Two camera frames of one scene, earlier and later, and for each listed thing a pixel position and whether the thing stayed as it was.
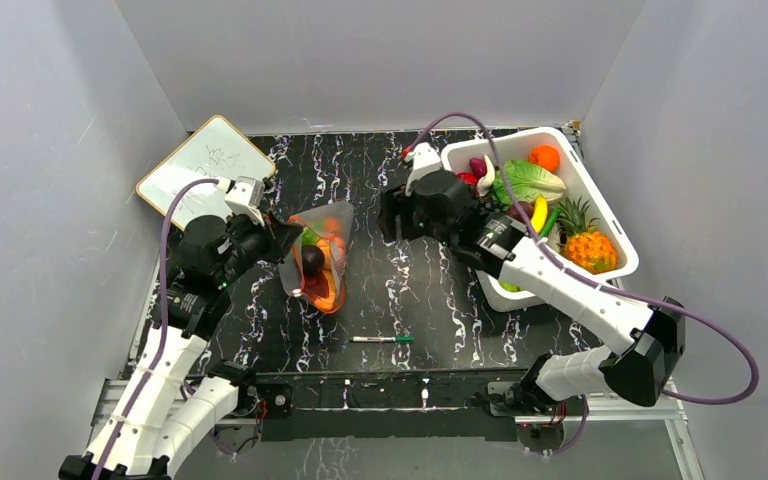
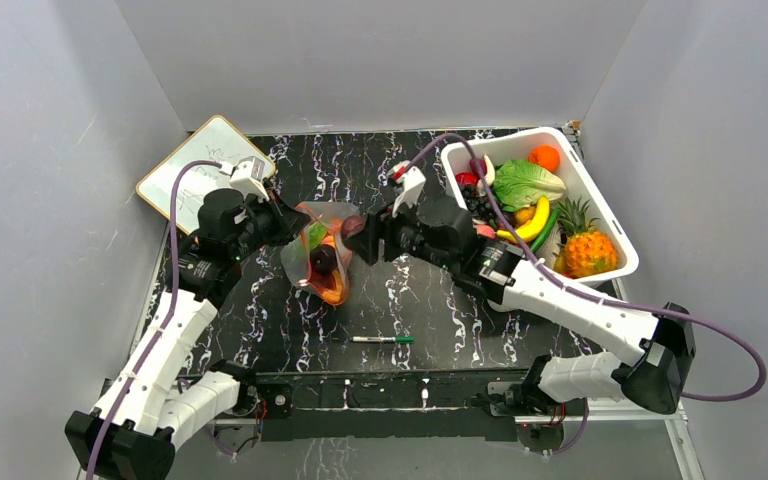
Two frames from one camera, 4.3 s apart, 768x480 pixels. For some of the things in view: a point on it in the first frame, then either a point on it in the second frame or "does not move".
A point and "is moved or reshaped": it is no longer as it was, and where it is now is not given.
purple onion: (478, 167) does not move
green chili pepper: (550, 222) does not move
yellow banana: (540, 213) does not move
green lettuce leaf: (526, 181) does not move
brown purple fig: (526, 206) to (352, 225)
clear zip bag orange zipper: (315, 270) is moved or reshaped
